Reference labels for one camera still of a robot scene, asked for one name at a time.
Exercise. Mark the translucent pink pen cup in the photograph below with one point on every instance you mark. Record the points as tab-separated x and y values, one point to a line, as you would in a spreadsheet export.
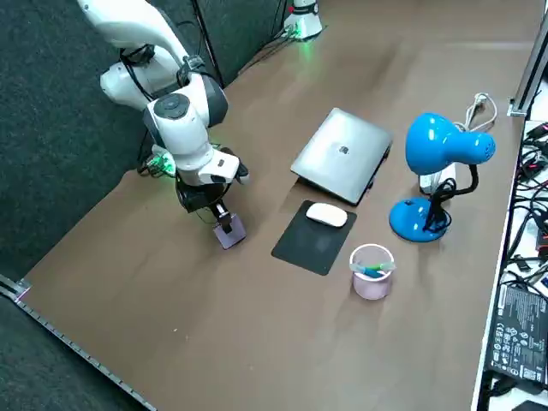
370	287

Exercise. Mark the aluminium table edge rail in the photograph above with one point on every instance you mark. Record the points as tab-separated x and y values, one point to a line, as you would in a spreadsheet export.
64	338

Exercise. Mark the aluminium profile post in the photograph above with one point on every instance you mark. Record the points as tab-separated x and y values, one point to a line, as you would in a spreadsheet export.
528	64

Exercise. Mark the green pen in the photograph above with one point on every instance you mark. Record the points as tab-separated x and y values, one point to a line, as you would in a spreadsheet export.
381	267

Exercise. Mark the blue pen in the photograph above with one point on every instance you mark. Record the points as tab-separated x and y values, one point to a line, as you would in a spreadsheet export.
367	270

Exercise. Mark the black labelled power adapter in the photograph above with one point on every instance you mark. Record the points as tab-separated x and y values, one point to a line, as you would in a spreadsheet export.
518	334

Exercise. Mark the blue desk lamp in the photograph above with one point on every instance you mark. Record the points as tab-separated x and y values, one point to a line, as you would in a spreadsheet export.
432	141

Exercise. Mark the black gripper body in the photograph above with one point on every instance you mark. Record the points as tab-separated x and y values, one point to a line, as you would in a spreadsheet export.
194	199

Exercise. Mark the silver grey laptop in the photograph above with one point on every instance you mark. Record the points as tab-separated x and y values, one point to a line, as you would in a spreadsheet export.
338	154

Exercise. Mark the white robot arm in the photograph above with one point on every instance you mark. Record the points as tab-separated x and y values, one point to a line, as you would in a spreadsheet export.
305	21
180	124

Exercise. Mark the white computer mouse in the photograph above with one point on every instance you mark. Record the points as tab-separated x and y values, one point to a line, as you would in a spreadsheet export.
326	215

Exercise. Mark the black mouse pad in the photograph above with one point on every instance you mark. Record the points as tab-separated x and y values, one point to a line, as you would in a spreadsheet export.
308	248

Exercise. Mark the purple phone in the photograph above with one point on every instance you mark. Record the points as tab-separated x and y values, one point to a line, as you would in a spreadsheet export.
237	235

